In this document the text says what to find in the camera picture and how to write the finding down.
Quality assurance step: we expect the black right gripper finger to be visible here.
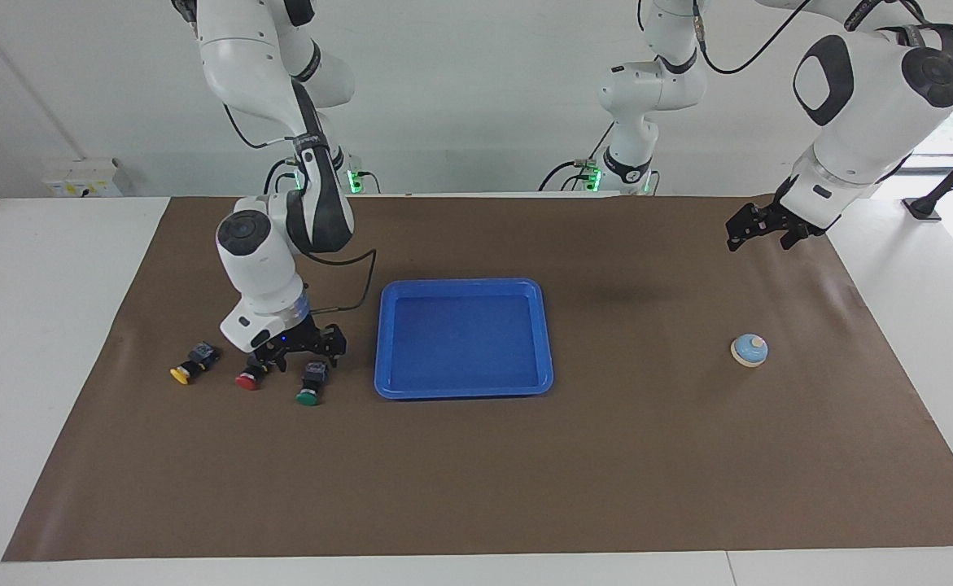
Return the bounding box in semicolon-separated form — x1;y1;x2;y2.
320;324;348;364
250;342;288;375

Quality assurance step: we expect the red push button switch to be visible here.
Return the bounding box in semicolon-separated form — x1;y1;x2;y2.
235;358;273;391

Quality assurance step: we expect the green push button switch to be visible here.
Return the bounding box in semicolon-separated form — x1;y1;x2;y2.
295;361;331;407

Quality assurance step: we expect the yellow push button switch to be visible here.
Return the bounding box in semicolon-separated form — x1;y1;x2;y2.
169;342;220;386

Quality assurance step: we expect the light blue desk bell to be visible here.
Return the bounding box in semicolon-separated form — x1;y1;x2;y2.
729;333;769;368

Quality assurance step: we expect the blue plastic tray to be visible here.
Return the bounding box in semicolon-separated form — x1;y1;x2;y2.
374;278;555;401

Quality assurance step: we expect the black angled stand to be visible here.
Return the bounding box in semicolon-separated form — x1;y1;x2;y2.
903;130;953;222

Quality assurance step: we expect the brown paper table mat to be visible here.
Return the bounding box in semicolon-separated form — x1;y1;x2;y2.
2;195;953;562

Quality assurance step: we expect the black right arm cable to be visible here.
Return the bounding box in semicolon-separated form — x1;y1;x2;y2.
222;104;378;314

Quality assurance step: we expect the white wall socket box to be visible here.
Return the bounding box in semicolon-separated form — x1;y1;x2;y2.
43;159;123;198

